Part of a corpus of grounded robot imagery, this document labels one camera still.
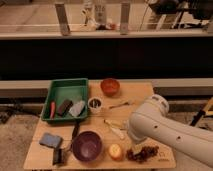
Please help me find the red yellow apple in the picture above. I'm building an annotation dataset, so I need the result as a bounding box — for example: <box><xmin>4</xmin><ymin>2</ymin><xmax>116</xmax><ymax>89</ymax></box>
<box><xmin>108</xmin><ymin>144</ymin><xmax>123</xmax><ymax>161</ymax></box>

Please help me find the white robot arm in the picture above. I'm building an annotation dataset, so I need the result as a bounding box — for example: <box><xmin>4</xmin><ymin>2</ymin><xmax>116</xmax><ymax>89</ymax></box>
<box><xmin>126</xmin><ymin>94</ymin><xmax>213</xmax><ymax>168</ymax></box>

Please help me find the green plastic tray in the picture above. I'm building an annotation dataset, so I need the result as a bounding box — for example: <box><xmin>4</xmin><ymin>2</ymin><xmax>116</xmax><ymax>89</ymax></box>
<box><xmin>41</xmin><ymin>78</ymin><xmax>88</xmax><ymax>124</ymax></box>

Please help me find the bunch of dark grapes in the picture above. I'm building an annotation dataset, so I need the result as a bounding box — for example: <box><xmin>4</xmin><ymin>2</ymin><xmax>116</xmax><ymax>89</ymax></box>
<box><xmin>126</xmin><ymin>146</ymin><xmax>159</xmax><ymax>163</ymax></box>

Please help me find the wooden stick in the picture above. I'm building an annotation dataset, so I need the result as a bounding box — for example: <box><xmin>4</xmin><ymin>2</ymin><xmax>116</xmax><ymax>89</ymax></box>
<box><xmin>104</xmin><ymin>120</ymin><xmax>126</xmax><ymax>130</ymax></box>

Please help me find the metal fork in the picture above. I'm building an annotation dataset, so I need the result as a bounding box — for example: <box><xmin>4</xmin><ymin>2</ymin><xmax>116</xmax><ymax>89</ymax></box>
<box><xmin>108</xmin><ymin>101</ymin><xmax>134</xmax><ymax>109</ymax></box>

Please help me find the purple bowl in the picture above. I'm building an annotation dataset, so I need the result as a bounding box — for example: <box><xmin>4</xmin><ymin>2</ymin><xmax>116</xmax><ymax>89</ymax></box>
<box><xmin>72</xmin><ymin>131</ymin><xmax>103</xmax><ymax>162</ymax></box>

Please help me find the white cup with dark contents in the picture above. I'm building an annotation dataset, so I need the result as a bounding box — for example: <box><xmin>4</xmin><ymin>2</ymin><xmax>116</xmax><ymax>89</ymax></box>
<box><xmin>88</xmin><ymin>97</ymin><xmax>103</xmax><ymax>114</ymax></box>

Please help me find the red bowl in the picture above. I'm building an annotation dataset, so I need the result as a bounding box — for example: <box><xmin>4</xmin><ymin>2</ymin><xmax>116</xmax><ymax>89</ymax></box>
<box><xmin>100</xmin><ymin>78</ymin><xmax>120</xmax><ymax>97</ymax></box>

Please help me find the grey cloth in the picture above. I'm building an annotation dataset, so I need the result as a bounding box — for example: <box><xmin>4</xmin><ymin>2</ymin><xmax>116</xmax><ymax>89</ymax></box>
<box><xmin>69</xmin><ymin>100</ymin><xmax>85</xmax><ymax>117</ymax></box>

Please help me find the black clip tool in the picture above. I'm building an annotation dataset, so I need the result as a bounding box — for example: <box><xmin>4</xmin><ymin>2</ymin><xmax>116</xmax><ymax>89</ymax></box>
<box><xmin>53</xmin><ymin>148</ymin><xmax>64</xmax><ymax>165</ymax></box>

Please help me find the dark brown block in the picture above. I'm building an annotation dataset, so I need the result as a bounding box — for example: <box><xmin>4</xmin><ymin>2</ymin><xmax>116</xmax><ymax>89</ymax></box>
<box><xmin>57</xmin><ymin>99</ymin><xmax>73</xmax><ymax>116</ymax></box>

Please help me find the blue sponge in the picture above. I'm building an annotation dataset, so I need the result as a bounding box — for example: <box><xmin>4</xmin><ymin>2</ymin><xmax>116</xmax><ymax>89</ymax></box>
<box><xmin>39</xmin><ymin>133</ymin><xmax>62</xmax><ymax>148</ymax></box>

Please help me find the red carrot-like item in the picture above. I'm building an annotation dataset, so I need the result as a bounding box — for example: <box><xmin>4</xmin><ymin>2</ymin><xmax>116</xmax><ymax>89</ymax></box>
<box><xmin>50</xmin><ymin>101</ymin><xmax>56</xmax><ymax>119</ymax></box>

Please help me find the black handled utensil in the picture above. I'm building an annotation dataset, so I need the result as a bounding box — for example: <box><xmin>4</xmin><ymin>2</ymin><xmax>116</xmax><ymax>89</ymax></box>
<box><xmin>66</xmin><ymin>120</ymin><xmax>80</xmax><ymax>151</ymax></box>

